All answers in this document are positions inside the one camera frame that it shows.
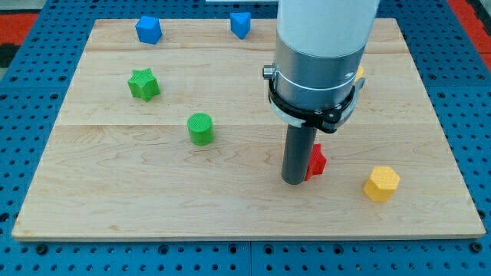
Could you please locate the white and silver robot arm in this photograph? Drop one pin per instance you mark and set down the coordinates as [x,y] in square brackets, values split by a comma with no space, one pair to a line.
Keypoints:
[318,50]

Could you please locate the red star block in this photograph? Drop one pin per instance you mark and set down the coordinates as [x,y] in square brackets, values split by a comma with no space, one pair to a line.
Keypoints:
[317,162]

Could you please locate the green cylinder block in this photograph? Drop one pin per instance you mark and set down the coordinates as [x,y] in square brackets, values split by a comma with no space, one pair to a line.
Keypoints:
[200,127]

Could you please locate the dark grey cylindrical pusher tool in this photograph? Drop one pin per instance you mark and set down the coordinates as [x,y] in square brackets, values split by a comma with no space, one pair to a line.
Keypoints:
[299,143]

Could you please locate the green star block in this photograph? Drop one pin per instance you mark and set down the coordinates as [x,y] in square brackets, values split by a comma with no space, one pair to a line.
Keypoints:
[143,84]

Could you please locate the yellow hexagon block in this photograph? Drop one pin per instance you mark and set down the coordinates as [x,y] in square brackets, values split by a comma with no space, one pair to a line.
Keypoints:
[381,184]

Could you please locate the blue triangle block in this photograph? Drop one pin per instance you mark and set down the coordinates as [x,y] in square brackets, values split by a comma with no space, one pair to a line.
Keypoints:
[240,24]

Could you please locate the yellow block behind arm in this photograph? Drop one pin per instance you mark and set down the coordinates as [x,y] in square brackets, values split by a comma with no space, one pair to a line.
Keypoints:
[359,74]

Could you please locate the light wooden board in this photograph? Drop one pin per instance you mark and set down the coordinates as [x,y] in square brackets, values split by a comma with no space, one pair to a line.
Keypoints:
[117,168]

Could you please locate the blue pentagon block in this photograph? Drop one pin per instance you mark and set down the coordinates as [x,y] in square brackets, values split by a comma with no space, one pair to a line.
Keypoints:
[148,30]

